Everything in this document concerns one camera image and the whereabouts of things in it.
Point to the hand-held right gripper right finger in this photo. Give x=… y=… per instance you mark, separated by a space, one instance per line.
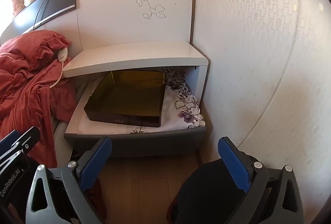
x=234 y=164

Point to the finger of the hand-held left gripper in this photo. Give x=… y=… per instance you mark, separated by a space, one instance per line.
x=20 y=142

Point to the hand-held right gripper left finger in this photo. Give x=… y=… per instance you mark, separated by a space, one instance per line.
x=95 y=162

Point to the grey-front nightstand drawer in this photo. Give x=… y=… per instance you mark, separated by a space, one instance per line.
x=134 y=141

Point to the amber translucent storage box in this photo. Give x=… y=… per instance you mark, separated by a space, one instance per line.
x=124 y=100

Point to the dark cloth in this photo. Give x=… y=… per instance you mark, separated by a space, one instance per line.
x=212 y=187

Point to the red blanket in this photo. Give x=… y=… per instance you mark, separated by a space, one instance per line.
x=25 y=79

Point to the white purple-floral folded cloth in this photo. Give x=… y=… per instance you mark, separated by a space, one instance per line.
x=186 y=107

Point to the white floral-print nightstand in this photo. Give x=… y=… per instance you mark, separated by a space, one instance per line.
x=129 y=56

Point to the white bed frame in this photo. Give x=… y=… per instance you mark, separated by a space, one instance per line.
x=60 y=133

